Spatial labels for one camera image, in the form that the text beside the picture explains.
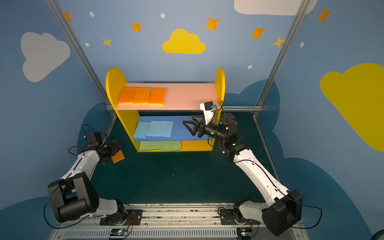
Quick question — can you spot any orange sponge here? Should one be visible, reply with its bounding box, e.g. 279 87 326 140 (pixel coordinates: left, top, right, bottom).
134 88 151 106
149 88 167 107
118 87 137 105
112 150 125 164

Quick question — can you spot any green sponge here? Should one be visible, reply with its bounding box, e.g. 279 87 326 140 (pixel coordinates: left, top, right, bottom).
149 141 162 150
170 141 182 151
139 142 152 151
160 141 172 151

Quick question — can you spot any blue sponge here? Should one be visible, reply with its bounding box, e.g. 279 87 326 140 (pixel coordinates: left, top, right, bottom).
146 121 163 137
159 121 174 138
134 121 151 139

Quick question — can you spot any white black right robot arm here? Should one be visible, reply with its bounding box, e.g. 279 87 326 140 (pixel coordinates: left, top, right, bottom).
183 114 303 236

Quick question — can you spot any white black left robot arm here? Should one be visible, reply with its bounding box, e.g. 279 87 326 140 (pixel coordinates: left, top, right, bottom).
47 132 127 225

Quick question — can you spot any yellow wooden shelf unit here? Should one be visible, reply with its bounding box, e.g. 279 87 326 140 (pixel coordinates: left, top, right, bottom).
106 68 226 153

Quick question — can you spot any left green circuit board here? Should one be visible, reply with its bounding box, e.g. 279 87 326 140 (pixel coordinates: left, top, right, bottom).
109 229 129 239

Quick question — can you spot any green circuit board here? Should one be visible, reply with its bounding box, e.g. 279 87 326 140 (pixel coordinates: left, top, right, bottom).
236 228 253 240
109 229 129 239

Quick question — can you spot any right green circuit board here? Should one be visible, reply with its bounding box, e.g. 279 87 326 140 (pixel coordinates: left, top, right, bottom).
236 228 253 240

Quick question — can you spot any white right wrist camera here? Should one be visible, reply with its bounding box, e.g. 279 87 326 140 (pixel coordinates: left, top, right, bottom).
200 101 217 125

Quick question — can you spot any aluminium frame crossbar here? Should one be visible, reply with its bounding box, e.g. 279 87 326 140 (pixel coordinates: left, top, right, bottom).
105 105 263 112

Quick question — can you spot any aluminium frame post right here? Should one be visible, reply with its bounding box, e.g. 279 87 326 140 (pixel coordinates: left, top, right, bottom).
252 0 311 120

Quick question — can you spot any aluminium frame post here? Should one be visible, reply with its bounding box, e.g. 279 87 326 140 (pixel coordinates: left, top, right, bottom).
252 0 311 120
45 0 117 118

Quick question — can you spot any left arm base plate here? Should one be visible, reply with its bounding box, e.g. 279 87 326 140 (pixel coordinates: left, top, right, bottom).
100 209 143 226

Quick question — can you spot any aluminium frame post left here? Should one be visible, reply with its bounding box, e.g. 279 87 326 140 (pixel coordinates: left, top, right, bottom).
45 0 117 118

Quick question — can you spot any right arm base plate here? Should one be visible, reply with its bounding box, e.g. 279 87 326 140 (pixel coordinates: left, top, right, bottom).
217 207 261 225

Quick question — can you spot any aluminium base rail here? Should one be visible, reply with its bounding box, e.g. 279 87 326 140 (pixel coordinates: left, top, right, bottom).
50 203 309 240

